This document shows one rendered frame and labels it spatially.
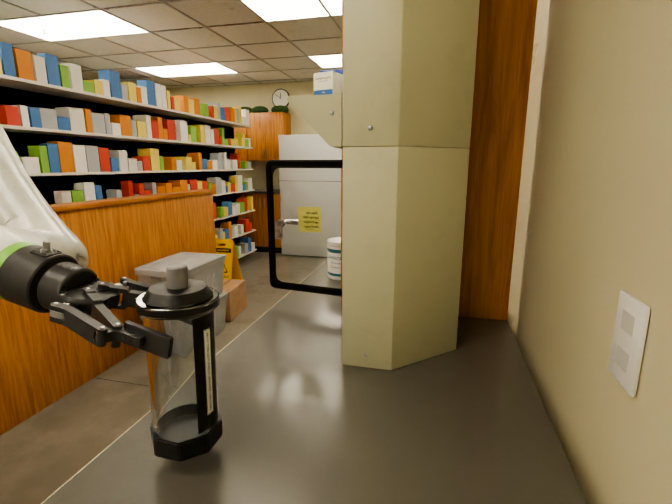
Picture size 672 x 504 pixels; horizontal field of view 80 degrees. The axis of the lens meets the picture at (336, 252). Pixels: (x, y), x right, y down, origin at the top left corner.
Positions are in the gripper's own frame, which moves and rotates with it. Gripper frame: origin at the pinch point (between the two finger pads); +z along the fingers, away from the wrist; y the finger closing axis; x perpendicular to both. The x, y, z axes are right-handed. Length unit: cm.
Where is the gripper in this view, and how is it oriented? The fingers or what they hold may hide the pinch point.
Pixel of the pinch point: (177, 327)
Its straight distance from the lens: 62.2
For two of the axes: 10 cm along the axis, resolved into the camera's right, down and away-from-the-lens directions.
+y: 2.3, -2.1, 9.5
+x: -2.3, 9.4, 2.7
